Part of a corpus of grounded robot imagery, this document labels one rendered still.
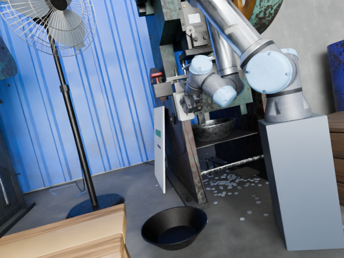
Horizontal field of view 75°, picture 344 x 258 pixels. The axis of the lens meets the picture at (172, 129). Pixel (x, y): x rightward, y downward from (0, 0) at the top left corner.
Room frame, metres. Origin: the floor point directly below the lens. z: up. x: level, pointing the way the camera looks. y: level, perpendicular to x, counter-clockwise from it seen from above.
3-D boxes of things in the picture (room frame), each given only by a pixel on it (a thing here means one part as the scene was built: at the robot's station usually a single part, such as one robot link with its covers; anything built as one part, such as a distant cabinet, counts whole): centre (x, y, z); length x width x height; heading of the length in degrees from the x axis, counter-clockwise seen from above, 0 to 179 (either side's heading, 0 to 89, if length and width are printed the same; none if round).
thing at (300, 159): (0.79, -0.41, 0.23); 0.18 x 0.18 x 0.45; 76
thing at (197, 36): (1.46, -0.27, 1.04); 0.17 x 0.15 x 0.30; 11
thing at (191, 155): (1.59, 0.03, 0.45); 0.92 x 0.12 x 0.90; 11
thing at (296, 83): (0.78, -0.41, 0.62); 0.13 x 0.12 x 0.14; 142
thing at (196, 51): (1.50, -0.26, 0.86); 0.20 x 0.16 x 0.05; 101
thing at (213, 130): (1.50, -0.26, 0.36); 0.34 x 0.34 x 0.10
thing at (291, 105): (0.79, -0.41, 0.50); 0.15 x 0.15 x 0.10
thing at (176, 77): (1.47, -0.09, 0.76); 0.17 x 0.06 x 0.10; 101
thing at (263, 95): (1.68, -0.50, 0.45); 0.92 x 0.12 x 0.90; 11
